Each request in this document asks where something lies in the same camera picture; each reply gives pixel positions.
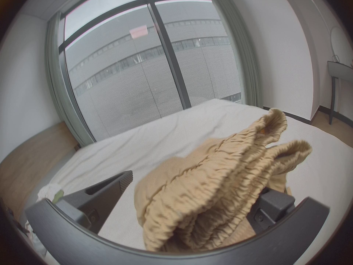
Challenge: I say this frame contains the window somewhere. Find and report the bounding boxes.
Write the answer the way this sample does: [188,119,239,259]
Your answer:
[58,0,243,148]

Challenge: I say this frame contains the white garment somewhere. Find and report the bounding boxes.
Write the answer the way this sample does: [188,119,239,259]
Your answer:
[37,183,64,201]

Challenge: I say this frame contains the round wall mirror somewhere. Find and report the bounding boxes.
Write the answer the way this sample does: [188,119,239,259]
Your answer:
[329,26,353,63]

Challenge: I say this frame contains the bed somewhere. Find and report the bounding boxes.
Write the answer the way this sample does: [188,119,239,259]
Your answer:
[0,98,353,259]

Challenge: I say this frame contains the tan shorts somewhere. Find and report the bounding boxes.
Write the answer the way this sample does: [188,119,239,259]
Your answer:
[134,108,313,252]

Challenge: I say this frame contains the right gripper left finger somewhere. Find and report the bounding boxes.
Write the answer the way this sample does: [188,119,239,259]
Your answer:
[59,171,133,234]

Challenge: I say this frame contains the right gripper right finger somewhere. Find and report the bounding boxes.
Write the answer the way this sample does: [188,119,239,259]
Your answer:
[248,189,296,235]

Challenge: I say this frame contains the grey small table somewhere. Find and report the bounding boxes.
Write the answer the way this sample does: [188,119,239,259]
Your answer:
[327,60,353,125]

